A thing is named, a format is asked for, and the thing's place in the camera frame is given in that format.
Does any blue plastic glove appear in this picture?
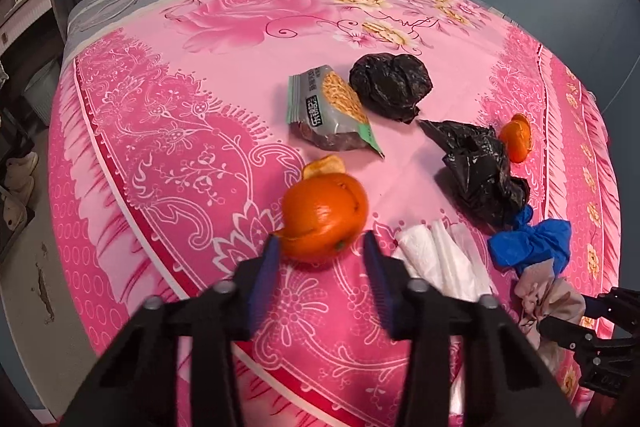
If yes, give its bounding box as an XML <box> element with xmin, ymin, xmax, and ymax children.
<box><xmin>487</xmin><ymin>206</ymin><xmax>572</xmax><ymax>278</ymax></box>

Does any grey green snack packet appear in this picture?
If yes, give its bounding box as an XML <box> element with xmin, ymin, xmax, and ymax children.
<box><xmin>287</xmin><ymin>64</ymin><xmax>386</xmax><ymax>158</ymax></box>

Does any round black plastic bag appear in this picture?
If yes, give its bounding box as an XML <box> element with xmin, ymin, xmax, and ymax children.
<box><xmin>348</xmin><ymin>53</ymin><xmax>433</xmax><ymax>124</ymax></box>

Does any large orange peel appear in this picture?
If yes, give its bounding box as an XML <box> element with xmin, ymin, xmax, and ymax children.
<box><xmin>274</xmin><ymin>155</ymin><xmax>369</xmax><ymax>264</ymax></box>

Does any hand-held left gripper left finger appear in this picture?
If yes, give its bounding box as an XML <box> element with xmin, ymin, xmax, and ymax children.
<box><xmin>60</xmin><ymin>234</ymin><xmax>283</xmax><ymax>427</ymax></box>

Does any white ribbed basket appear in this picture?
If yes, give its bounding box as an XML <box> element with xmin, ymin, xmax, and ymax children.
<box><xmin>24</xmin><ymin>56</ymin><xmax>63</xmax><ymax>124</ymax></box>

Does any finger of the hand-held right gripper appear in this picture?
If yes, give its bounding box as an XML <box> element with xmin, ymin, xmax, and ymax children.
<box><xmin>582</xmin><ymin>287</ymin><xmax>640</xmax><ymax>335</ymax></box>
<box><xmin>538</xmin><ymin>317</ymin><xmax>598</xmax><ymax>353</ymax></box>

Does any white crumpled tissue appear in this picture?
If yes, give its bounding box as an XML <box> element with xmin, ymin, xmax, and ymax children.
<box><xmin>392</xmin><ymin>227</ymin><xmax>443</xmax><ymax>290</ymax></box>
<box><xmin>431</xmin><ymin>221</ymin><xmax>495</xmax><ymax>305</ymax></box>

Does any pink floral blanket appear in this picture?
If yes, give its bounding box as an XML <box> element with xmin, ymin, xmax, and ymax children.
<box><xmin>47</xmin><ymin>0</ymin><xmax>623</xmax><ymax>427</ymax></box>

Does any small orange peel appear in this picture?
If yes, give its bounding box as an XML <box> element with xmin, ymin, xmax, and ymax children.
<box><xmin>499</xmin><ymin>113</ymin><xmax>532</xmax><ymax>164</ymax></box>

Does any pointed black plastic bag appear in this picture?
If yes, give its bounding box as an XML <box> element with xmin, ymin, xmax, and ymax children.
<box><xmin>419</xmin><ymin>119</ymin><xmax>531</xmax><ymax>230</ymax></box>

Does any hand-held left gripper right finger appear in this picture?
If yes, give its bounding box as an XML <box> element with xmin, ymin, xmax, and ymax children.
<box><xmin>362</xmin><ymin>231</ymin><xmax>581</xmax><ymax>427</ymax></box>

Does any white slipper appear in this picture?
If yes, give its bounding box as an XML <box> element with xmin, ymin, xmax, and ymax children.
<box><xmin>0</xmin><ymin>178</ymin><xmax>36</xmax><ymax>233</ymax></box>
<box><xmin>5</xmin><ymin>151</ymin><xmax>40</xmax><ymax>182</ymax></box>

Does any beige cloth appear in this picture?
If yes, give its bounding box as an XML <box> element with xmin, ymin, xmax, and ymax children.
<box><xmin>515</xmin><ymin>259</ymin><xmax>586</xmax><ymax>358</ymax></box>

